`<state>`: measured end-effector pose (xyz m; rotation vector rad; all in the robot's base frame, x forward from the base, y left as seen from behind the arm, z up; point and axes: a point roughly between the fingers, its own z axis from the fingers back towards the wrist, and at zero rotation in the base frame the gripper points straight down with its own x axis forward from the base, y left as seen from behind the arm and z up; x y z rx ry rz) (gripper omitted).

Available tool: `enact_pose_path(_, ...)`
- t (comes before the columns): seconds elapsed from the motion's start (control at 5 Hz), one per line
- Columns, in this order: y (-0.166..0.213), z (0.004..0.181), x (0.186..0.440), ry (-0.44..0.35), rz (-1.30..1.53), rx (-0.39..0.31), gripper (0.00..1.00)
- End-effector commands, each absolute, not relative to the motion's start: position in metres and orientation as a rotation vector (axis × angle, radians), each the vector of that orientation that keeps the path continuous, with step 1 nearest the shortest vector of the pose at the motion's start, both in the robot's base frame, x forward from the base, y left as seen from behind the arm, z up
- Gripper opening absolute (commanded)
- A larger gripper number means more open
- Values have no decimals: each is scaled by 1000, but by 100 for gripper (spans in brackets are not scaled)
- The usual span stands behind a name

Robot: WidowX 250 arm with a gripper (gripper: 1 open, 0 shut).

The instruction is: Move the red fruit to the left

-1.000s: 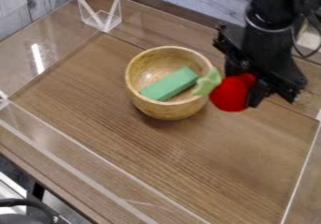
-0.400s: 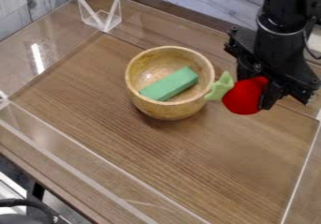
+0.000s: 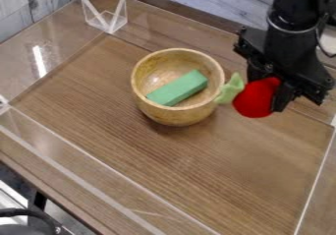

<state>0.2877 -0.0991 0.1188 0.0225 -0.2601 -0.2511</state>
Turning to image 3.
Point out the clear acrylic corner bracket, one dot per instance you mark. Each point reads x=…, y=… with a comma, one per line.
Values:
x=105, y=21

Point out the wooden bowl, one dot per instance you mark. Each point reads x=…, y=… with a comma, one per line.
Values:
x=161, y=67

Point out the green rectangular block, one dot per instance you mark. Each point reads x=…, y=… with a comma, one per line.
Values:
x=180, y=89

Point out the red plush fruit green leaf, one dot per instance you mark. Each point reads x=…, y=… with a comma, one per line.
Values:
x=250, y=98

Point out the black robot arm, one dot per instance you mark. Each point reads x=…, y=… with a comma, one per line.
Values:
x=300, y=16

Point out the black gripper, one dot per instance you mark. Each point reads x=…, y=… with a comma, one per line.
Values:
x=285, y=55

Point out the clear acrylic tray wall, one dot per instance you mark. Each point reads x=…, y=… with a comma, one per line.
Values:
x=112, y=203

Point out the black table leg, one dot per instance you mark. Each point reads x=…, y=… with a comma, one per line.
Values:
x=40, y=200

